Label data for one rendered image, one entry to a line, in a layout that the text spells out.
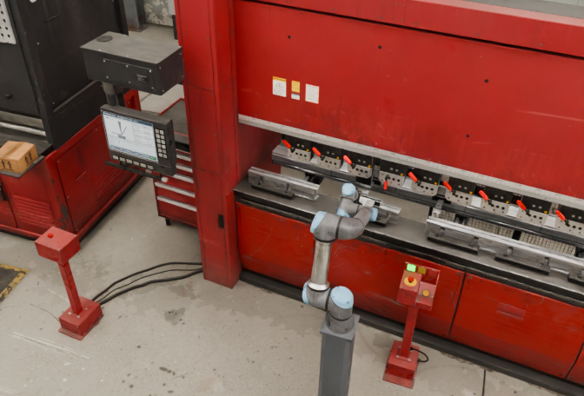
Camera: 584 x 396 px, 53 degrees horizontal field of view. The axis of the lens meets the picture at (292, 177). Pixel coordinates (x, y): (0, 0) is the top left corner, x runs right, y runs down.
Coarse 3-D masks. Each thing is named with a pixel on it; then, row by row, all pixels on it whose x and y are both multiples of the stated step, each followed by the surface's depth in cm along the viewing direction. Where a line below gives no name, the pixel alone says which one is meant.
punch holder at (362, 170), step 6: (348, 156) 350; (354, 156) 348; (360, 156) 346; (366, 156) 345; (372, 156) 343; (354, 162) 351; (360, 162) 349; (366, 162) 347; (372, 162) 346; (348, 168) 354; (354, 168) 353; (360, 168) 351; (366, 168) 349; (372, 168) 352; (354, 174) 355; (360, 174) 353; (366, 174) 351; (372, 174) 356
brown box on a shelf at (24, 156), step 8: (8, 144) 392; (16, 144) 391; (24, 144) 391; (32, 144) 392; (0, 152) 384; (8, 152) 383; (16, 152) 384; (24, 152) 384; (32, 152) 391; (0, 160) 380; (8, 160) 379; (16, 160) 379; (24, 160) 384; (32, 160) 392; (40, 160) 396; (0, 168) 385; (8, 168) 383; (16, 168) 382; (24, 168) 385; (16, 176) 380
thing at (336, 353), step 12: (324, 324) 313; (324, 336) 313; (336, 336) 307; (348, 336) 307; (324, 348) 317; (336, 348) 314; (348, 348) 314; (324, 360) 323; (336, 360) 320; (348, 360) 320; (324, 372) 329; (336, 372) 325; (348, 372) 332; (324, 384) 336; (336, 384) 332; (348, 384) 347
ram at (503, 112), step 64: (256, 0) 324; (256, 64) 342; (320, 64) 324; (384, 64) 308; (448, 64) 293; (512, 64) 280; (576, 64) 268; (320, 128) 348; (384, 128) 329; (448, 128) 312; (512, 128) 297; (576, 128) 283; (576, 192) 301
